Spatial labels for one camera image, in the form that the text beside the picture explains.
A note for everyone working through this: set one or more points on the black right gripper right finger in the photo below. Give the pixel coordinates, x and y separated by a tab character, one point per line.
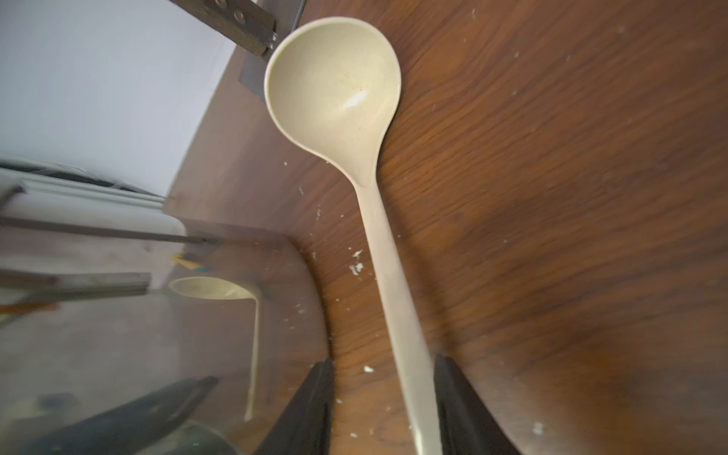
466	425

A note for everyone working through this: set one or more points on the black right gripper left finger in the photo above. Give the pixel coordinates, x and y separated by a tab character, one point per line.
304	427

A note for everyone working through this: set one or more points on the stainless steel pot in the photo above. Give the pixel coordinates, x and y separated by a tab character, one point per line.
125	330

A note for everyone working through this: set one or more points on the pink artificial blossom tree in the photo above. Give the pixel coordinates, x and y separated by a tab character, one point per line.
242	21

